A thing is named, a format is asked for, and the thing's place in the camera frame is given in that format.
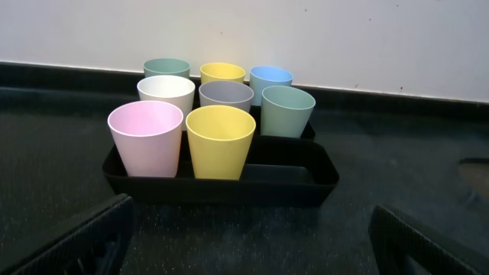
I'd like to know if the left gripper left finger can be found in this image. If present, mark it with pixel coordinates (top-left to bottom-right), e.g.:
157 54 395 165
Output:
0 192 135 275

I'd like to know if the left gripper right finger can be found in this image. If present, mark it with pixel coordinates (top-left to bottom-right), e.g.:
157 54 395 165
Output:
368 203 489 275

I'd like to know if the pink cup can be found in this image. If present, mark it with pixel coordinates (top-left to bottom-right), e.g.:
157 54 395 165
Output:
107 100 184 179

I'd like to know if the black tray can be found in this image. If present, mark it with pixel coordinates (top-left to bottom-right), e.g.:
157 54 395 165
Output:
102 101 340 209

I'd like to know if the yellow cup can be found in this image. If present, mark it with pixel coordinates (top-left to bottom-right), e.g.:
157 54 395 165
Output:
199 62 246 85
185 105 257 181

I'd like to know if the white cup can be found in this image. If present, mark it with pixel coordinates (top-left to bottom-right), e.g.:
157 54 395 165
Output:
136 74 196 131

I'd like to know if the green cup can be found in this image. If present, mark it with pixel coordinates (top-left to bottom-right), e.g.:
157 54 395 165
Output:
143 57 191 80
260 85 316 139

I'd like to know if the grey cup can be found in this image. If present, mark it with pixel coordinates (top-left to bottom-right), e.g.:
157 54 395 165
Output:
198 79 254 114

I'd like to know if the blue cup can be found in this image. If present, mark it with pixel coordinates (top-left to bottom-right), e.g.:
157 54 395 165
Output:
249 65 294 107

